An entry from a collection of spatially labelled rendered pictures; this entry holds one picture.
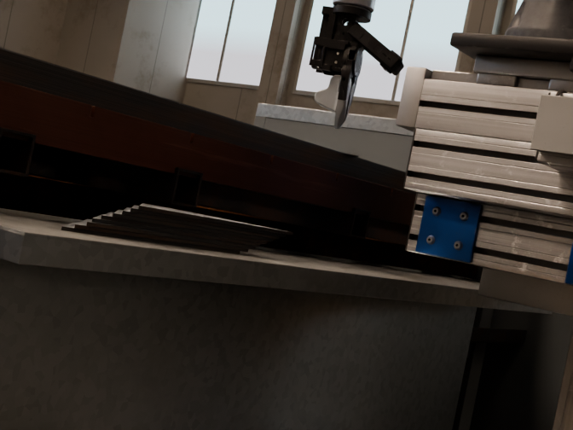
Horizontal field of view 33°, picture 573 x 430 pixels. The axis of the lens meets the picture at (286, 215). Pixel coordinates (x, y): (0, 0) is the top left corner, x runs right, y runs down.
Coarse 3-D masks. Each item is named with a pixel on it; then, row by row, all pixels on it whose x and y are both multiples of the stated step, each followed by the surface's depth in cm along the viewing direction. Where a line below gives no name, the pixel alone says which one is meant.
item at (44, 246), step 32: (0, 224) 91; (32, 224) 100; (64, 224) 111; (0, 256) 90; (32, 256) 89; (64, 256) 92; (96, 256) 96; (128, 256) 99; (160, 256) 103; (192, 256) 106; (224, 256) 113; (256, 256) 127; (288, 256) 146; (288, 288) 121; (320, 288) 127; (352, 288) 133; (384, 288) 140; (416, 288) 147; (448, 288) 155
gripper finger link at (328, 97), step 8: (336, 80) 170; (344, 80) 169; (328, 88) 170; (336, 88) 170; (320, 96) 171; (328, 96) 170; (336, 96) 170; (320, 104) 171; (328, 104) 170; (336, 104) 170; (344, 104) 169; (336, 112) 170; (344, 112) 170; (336, 120) 171; (336, 128) 172
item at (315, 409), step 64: (0, 320) 107; (64, 320) 114; (128, 320) 123; (192, 320) 132; (256, 320) 143; (320, 320) 157; (384, 320) 172; (448, 320) 192; (0, 384) 109; (64, 384) 116; (128, 384) 125; (192, 384) 134; (256, 384) 146; (320, 384) 160; (384, 384) 176; (448, 384) 196
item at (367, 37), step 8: (352, 32) 170; (360, 32) 169; (368, 32) 169; (360, 40) 169; (368, 40) 169; (376, 40) 169; (368, 48) 169; (376, 48) 168; (384, 48) 168; (376, 56) 169; (384, 56) 168; (392, 56) 168; (400, 56) 169; (384, 64) 169; (392, 64) 168; (400, 64) 168; (392, 72) 169
